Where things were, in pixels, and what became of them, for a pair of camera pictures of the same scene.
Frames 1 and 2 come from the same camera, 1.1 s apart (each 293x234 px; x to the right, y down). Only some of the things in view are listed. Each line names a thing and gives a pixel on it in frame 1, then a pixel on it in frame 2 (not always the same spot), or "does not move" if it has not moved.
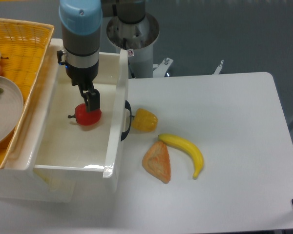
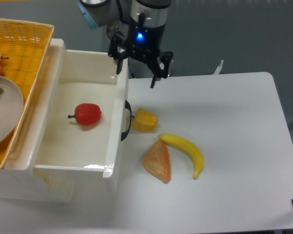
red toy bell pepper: [84, 117] does not move
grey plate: [6, 112] does not move
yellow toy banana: [177, 141] does not move
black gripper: [82, 76] to [143, 43]
